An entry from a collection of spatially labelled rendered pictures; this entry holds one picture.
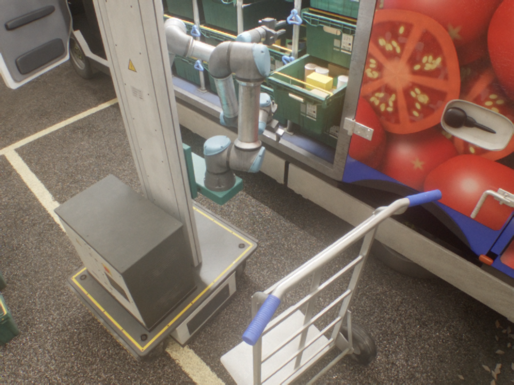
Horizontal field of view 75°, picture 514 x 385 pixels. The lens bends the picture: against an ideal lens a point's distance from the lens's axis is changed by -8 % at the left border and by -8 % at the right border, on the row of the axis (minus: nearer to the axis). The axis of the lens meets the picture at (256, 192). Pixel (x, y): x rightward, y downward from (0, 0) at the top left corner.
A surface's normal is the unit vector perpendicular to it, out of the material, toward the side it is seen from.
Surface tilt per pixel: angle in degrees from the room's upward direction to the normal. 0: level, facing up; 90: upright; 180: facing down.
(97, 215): 0
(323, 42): 92
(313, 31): 94
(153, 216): 0
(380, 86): 90
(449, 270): 90
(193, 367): 0
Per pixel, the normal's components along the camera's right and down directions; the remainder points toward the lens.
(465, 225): -0.68, 0.50
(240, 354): 0.00, -0.73
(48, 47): 0.93, 0.25
